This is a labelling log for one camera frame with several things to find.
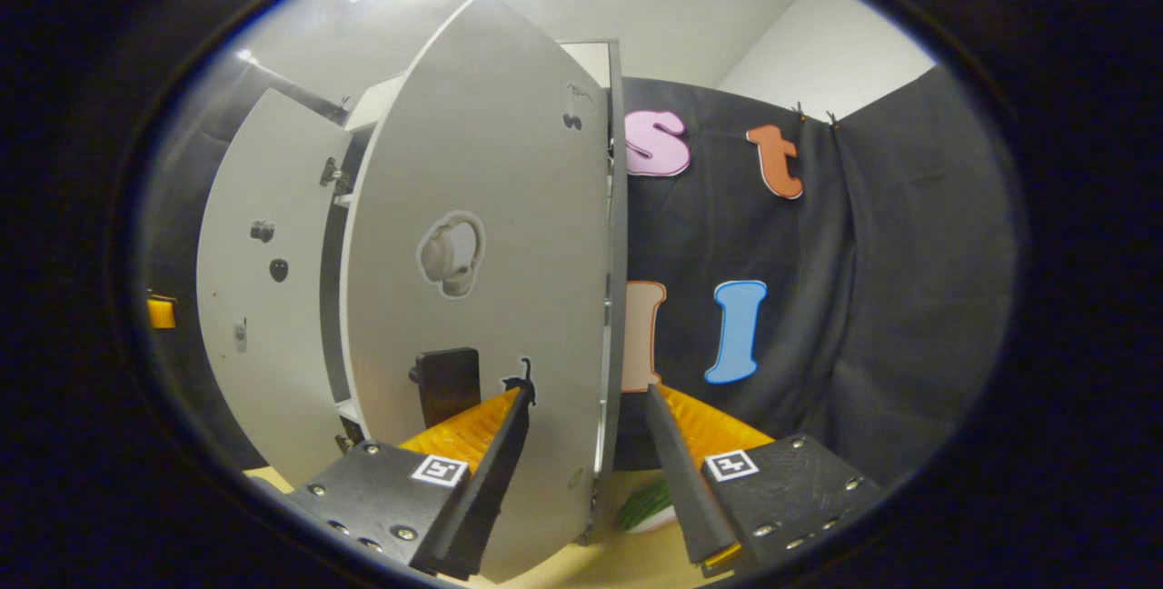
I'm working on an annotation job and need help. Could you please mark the white grey cabinet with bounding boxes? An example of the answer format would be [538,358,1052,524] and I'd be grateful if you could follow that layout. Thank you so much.
[318,39,630,481]

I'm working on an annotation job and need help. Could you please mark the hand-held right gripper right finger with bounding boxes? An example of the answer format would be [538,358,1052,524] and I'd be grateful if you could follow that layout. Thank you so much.
[645,383,884,576]

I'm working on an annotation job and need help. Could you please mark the black door handle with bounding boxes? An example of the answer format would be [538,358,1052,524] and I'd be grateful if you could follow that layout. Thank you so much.
[409,348,482,429]

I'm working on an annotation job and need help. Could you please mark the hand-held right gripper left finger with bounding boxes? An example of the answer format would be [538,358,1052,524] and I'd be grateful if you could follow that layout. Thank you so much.
[286,387,532,581]

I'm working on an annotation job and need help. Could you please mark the black backdrop cloth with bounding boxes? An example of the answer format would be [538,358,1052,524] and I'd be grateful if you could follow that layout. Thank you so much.
[136,62,1019,490]

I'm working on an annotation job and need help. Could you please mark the white cabinet door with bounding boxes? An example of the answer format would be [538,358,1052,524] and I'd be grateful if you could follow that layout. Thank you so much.
[195,87,355,487]
[338,0,628,583]

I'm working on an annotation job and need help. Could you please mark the green label clear bottle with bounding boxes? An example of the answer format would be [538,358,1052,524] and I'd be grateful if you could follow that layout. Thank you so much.
[616,478,675,535]

